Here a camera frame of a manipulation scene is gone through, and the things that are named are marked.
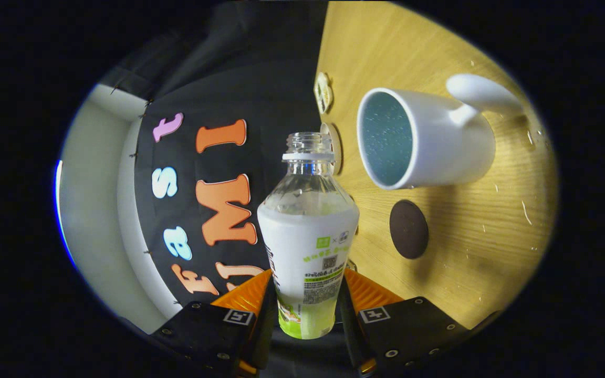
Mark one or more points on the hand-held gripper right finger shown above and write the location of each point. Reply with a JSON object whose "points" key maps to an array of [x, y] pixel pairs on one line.
{"points": [[348, 331]]}

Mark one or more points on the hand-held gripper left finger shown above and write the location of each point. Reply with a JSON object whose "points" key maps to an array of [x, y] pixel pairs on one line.
{"points": [[264, 328]]}

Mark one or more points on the clear juice bottle white label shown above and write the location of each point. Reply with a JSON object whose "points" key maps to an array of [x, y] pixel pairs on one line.
{"points": [[308, 236]]}

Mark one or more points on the dark brown round coaster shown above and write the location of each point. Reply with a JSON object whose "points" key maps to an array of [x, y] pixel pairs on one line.
{"points": [[409, 229]]}

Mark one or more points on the white cup blue inside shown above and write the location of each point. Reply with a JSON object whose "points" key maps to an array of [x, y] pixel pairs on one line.
{"points": [[439, 152]]}

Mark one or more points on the wooden table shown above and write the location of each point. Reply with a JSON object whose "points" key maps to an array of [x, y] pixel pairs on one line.
{"points": [[465, 252]]}

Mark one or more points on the black backdrop cloth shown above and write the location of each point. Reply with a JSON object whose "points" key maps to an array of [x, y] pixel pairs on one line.
{"points": [[229, 68]]}

